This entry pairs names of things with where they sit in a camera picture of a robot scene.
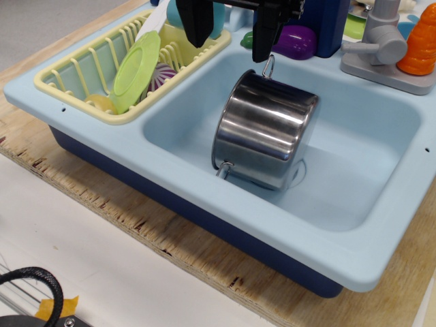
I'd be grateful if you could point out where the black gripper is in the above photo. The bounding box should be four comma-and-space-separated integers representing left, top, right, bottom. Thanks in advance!
176, 0, 305, 63

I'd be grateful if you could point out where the stainless steel pot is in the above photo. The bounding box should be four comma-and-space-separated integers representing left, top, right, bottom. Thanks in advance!
211, 55, 320, 191

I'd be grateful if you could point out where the light blue toy sink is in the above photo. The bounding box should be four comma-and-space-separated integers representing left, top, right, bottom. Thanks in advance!
3, 5, 435, 298

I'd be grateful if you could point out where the teal plastic cup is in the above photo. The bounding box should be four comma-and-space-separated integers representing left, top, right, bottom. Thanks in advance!
166, 1, 225, 39

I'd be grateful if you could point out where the purple toy eggplant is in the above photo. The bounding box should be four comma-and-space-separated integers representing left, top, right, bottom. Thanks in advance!
240, 25, 317, 61

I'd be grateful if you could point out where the white plastic plate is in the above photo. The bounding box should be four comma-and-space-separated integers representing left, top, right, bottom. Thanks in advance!
135, 0, 170, 42

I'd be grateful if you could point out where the purple white striped ball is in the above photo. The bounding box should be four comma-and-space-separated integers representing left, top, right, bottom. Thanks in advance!
147, 63, 177, 92

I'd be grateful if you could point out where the dark blue water tank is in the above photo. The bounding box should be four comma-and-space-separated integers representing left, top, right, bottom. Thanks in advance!
289, 0, 349, 58

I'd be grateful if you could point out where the green plastic plate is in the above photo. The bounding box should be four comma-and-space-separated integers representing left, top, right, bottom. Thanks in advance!
109, 31, 161, 114

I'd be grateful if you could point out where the yellow dish rack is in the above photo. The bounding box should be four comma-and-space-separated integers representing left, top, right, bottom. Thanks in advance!
33, 9, 232, 125

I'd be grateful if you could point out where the green toy plate behind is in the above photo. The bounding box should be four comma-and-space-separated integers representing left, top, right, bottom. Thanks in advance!
343, 14, 367, 40

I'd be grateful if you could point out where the grey toy faucet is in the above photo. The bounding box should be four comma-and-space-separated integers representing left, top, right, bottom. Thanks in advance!
340, 1, 435, 95

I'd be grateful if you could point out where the yellow round toy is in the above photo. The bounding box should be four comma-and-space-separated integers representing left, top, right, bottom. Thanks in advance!
84, 94, 118, 115

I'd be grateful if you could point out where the blue toy item right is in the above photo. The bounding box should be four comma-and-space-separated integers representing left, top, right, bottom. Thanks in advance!
397, 14, 420, 40

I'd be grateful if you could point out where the orange toy carrot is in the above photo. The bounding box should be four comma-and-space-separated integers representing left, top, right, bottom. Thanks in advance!
396, 3, 435, 76

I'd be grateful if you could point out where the plywood board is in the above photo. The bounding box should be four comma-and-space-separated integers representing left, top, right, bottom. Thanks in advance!
1, 1, 435, 326

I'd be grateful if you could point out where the yellow masking tape piece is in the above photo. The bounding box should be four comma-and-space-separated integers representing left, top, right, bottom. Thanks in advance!
33, 295, 80, 321

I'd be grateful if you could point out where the black device base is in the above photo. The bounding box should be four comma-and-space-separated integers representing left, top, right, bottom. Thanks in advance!
1, 315, 89, 327

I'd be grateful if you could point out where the black braided cable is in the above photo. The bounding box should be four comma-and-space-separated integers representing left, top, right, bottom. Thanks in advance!
0, 266, 65, 327

